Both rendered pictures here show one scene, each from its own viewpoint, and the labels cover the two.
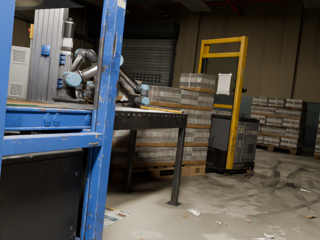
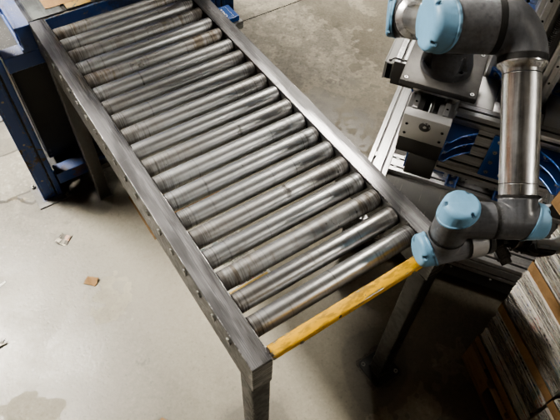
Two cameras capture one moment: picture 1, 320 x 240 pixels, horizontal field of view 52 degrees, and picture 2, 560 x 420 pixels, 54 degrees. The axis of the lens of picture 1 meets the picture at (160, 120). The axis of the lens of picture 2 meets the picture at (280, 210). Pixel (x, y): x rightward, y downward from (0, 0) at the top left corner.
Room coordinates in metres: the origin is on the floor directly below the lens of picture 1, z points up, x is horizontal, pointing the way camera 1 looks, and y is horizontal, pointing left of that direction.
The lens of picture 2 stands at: (3.11, -0.57, 1.85)
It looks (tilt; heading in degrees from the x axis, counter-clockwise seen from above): 53 degrees down; 117
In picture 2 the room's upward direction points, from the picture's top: 2 degrees clockwise
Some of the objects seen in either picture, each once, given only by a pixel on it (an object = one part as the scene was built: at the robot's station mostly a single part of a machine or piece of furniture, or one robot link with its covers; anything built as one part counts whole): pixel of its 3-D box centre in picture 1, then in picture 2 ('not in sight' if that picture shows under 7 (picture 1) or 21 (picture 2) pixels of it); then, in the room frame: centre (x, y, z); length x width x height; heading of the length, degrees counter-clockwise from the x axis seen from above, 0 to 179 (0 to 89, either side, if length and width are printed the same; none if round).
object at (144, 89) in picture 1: (144, 90); (462, 219); (3.14, 0.18, 0.97); 0.11 x 0.08 x 0.11; 28
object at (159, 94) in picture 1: (161, 96); not in sight; (3.97, 0.01, 0.95); 0.38 x 0.29 x 0.23; 41
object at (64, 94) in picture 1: (68, 93); (450, 52); (2.93, 0.83, 0.87); 0.15 x 0.15 x 0.10
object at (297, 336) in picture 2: (161, 109); (355, 301); (3.01, 0.00, 0.81); 0.43 x 0.03 x 0.02; 62
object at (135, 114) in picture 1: (146, 120); (127, 168); (2.32, 0.10, 0.74); 1.34 x 0.05 x 0.12; 152
